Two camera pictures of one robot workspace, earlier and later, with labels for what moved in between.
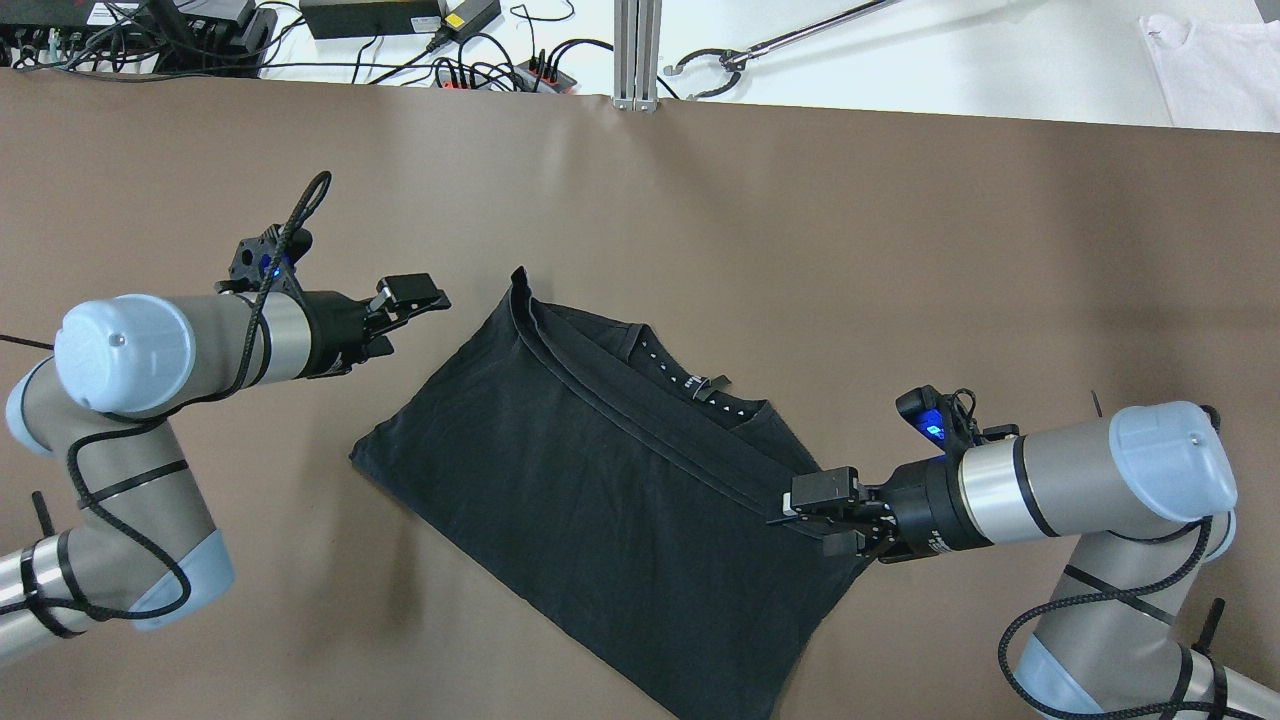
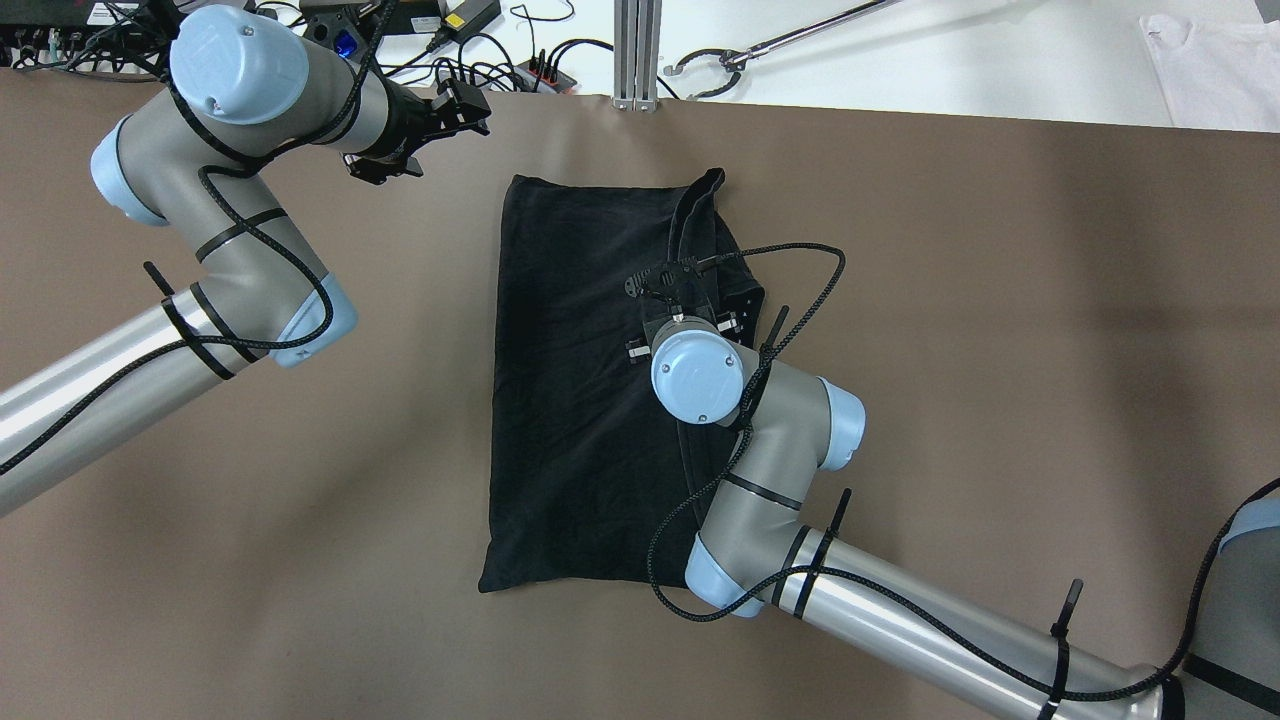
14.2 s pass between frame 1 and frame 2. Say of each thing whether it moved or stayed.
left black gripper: moved
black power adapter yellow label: stayed
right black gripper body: moved
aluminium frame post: stayed
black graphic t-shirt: moved
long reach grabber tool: stayed
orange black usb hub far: stayed
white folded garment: stayed
